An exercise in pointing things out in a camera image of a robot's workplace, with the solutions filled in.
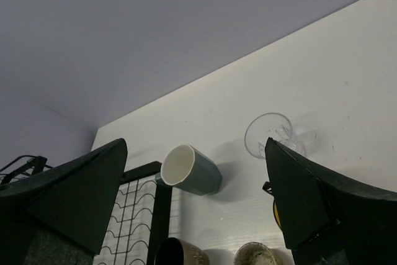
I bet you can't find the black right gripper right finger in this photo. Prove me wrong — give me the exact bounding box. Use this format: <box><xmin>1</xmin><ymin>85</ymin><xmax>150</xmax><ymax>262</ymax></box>
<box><xmin>265</xmin><ymin>138</ymin><xmax>396</xmax><ymax>264</ymax></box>

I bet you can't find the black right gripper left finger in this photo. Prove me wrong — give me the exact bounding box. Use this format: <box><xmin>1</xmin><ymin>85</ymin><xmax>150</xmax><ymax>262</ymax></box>
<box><xmin>1</xmin><ymin>138</ymin><xmax>127</xmax><ymax>264</ymax></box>

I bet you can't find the grey-blue ceramic mug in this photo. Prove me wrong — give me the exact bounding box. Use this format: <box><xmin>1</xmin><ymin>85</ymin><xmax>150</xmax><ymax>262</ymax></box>
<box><xmin>155</xmin><ymin>144</ymin><xmax>223</xmax><ymax>196</ymax></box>

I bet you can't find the yellow mug black handle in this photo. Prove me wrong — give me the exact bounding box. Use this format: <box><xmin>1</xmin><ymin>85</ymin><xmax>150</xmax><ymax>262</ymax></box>
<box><xmin>272</xmin><ymin>200</ymin><xmax>282</xmax><ymax>230</ymax></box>

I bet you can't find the beige speckled cup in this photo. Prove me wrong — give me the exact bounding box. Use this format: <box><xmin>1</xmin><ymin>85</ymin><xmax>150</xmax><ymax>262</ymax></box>
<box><xmin>233</xmin><ymin>241</ymin><xmax>283</xmax><ymax>265</ymax></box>

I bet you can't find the brown mug black inside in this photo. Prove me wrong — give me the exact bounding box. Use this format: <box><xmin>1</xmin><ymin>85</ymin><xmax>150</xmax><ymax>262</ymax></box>
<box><xmin>154</xmin><ymin>237</ymin><xmax>210</xmax><ymax>265</ymax></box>

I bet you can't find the black wire dish rack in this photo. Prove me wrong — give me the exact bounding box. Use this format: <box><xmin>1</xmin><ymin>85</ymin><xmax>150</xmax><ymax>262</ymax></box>
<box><xmin>1</xmin><ymin>156</ymin><xmax>172</xmax><ymax>264</ymax></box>

